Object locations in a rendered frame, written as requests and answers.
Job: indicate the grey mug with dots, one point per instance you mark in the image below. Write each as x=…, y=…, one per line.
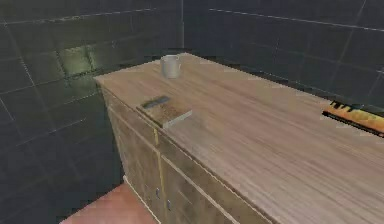
x=170, y=66

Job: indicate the wooden chest of drawers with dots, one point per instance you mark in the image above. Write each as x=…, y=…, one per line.
x=253, y=140

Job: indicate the orange and black book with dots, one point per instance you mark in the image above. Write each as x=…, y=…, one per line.
x=358, y=118

